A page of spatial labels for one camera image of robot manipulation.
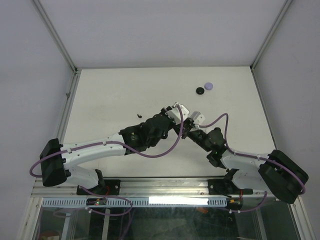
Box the black earbud charging case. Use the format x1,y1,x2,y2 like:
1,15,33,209
195,87,205,95

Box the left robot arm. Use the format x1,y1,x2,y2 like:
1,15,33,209
39,104,188,195

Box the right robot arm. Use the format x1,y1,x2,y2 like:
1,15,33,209
173,118,309,204

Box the purple earbud charging case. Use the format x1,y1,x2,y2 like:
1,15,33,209
204,82,214,91

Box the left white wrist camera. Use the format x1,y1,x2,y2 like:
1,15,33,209
165,102,190,125

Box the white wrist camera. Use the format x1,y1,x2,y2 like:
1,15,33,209
165,102,190,125
189,111,206,126

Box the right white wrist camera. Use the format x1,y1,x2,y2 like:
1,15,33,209
189,111,206,126

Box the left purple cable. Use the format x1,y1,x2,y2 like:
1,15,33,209
29,104,185,177

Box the purple cable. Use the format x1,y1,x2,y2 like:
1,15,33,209
29,104,185,177
198,112,306,213

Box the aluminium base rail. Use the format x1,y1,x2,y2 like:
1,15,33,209
32,176,300,200

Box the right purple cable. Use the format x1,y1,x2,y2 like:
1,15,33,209
198,112,306,213

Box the slotted cable duct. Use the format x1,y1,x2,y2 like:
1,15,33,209
42,196,227,208

